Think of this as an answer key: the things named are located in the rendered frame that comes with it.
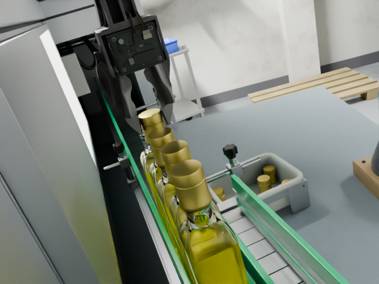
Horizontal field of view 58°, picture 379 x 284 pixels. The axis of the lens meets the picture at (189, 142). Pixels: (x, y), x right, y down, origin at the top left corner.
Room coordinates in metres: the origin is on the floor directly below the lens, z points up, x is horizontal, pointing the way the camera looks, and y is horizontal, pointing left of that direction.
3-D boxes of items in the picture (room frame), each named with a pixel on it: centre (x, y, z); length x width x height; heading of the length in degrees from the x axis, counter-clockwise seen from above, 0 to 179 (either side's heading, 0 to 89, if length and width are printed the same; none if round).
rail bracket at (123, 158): (0.81, 0.20, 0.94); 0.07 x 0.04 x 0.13; 102
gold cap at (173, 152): (0.37, 0.02, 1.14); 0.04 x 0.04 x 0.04
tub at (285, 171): (0.75, -0.12, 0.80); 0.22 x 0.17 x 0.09; 102
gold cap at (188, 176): (0.31, 0.01, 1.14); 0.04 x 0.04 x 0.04
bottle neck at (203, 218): (0.31, 0.01, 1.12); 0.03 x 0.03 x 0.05
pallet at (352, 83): (3.07, -1.25, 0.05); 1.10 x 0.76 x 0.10; 86
